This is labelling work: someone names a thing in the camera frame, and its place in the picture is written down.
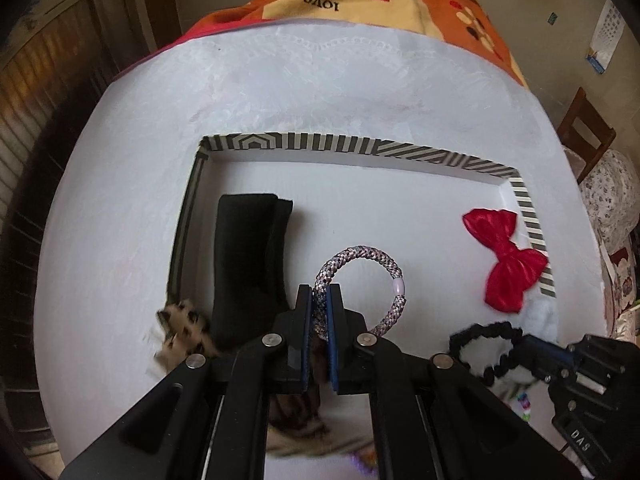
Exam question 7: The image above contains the red satin bow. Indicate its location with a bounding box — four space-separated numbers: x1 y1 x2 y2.
462 208 550 313

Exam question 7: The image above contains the wall calendar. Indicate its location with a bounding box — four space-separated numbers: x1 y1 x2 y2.
586 0 623 75

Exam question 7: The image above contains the black scrunchie hair tie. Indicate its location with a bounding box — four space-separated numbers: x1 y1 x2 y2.
448 323 525 387

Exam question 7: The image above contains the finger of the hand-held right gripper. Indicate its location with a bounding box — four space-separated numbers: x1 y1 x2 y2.
520 335 576 382

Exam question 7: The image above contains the black cloth headband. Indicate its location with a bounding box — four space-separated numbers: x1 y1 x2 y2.
207 193 295 352

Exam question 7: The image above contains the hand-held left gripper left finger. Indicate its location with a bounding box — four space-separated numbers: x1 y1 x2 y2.
62 284 314 480

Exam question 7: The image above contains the brown wooden chair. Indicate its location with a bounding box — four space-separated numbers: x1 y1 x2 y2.
556 87 617 183

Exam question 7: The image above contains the striped cardboard box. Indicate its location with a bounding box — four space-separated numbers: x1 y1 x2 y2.
167 132 558 311

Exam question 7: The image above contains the floral patterned bedding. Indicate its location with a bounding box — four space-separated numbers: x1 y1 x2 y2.
562 147 640 351

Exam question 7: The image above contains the white fluffy hair accessory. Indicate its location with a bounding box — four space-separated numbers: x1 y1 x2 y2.
492 296 560 396

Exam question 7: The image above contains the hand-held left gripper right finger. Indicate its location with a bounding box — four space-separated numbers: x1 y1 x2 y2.
327 284 583 480

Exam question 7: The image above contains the leopard print scrunchie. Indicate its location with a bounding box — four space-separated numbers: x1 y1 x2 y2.
150 299 221 376

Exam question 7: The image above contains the braided purple hair tie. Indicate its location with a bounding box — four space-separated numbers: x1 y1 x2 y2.
311 245 407 345

